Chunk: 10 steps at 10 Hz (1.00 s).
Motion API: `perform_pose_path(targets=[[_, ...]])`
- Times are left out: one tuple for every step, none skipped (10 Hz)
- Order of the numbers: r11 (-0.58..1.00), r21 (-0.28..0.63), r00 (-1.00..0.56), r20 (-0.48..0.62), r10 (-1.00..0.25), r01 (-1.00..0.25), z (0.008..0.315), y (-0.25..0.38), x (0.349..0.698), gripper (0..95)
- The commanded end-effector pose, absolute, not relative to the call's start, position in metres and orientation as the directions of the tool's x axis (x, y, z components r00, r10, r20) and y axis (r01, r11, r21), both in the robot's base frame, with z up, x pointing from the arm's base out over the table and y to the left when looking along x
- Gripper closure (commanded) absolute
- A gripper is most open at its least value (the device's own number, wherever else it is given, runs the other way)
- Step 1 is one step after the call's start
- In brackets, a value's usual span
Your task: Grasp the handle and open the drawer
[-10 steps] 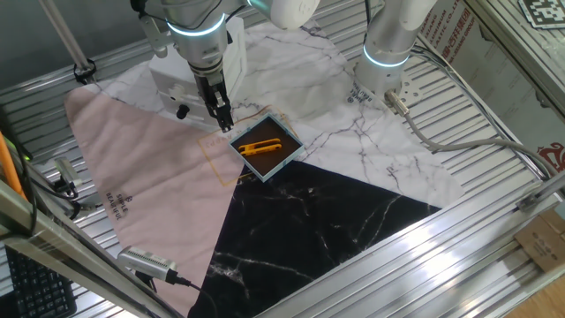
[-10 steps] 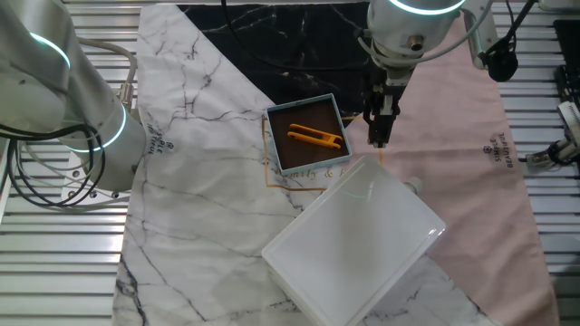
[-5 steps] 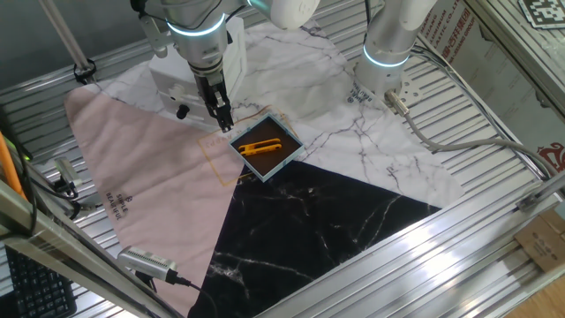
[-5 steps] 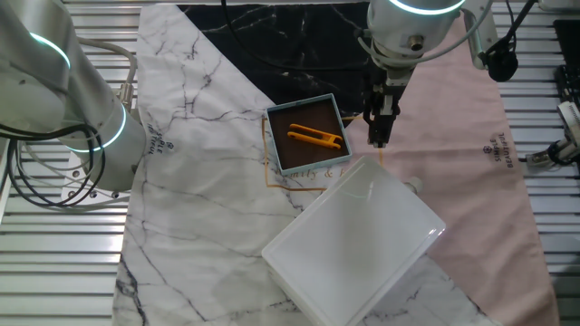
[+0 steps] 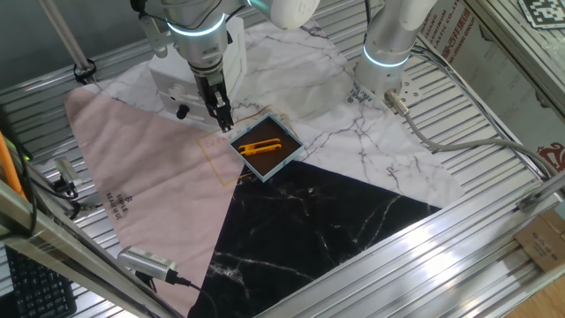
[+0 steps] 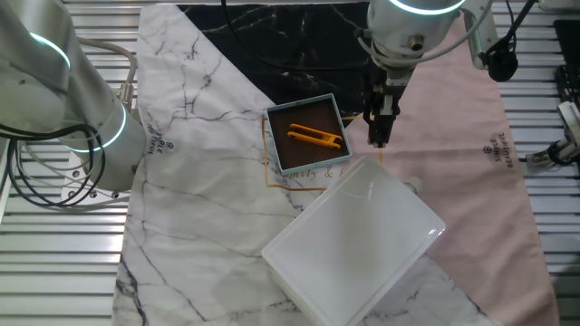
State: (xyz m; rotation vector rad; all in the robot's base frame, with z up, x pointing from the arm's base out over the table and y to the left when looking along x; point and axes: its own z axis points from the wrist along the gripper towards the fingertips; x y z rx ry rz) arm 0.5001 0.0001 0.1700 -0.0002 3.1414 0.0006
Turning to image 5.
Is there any small silver camera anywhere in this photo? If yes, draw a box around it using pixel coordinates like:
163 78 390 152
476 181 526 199
53 156 85 189

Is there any marble pink black tablecloth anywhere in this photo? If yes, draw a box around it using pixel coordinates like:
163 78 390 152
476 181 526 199
64 11 465 318

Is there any brown cardboard box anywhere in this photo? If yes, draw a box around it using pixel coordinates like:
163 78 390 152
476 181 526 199
514 207 565 274

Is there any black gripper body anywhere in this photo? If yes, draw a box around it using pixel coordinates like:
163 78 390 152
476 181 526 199
189 61 229 111

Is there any black keyboard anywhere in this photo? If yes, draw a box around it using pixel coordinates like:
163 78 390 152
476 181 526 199
4 245 79 318

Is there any silver camera with vents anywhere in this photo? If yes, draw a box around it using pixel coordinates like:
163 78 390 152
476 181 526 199
117 246 180 284

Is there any aluminium strut with bracket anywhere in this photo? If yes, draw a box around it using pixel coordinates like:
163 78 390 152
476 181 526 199
515 170 565 212

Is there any grey metal pole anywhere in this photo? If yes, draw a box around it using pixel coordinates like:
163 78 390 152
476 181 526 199
38 0 96 85

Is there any orange plastic clip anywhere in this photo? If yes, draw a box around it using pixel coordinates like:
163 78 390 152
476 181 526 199
237 138 283 157

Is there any silver cable connector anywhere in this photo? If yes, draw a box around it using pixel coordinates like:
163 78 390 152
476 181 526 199
70 198 105 213

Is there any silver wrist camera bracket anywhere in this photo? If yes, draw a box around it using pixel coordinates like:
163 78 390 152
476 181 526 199
139 11 171 58

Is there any black pole clamp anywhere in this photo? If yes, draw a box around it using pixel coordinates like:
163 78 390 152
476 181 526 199
72 58 97 85

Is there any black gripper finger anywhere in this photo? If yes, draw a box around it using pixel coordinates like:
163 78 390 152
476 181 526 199
215 87 235 133
203 95 222 128

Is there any light blue square tray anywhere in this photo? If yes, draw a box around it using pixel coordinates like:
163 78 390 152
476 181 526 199
228 112 306 184

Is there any thick grey robot cable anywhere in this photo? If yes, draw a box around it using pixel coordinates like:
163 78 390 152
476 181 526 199
383 89 560 178

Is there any printed cardboard panel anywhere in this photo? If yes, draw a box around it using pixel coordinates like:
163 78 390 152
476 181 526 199
414 0 565 173

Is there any orange pole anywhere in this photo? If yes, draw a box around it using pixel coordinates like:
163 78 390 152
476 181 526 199
0 132 23 198

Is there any black camera cable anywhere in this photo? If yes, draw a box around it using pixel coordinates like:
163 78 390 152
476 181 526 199
169 271 220 318

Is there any white plastic drawer cabinet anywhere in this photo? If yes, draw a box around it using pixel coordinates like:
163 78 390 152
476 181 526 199
148 17 248 133

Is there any black white marker board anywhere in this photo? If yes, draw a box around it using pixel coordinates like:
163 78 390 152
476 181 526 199
518 0 565 30

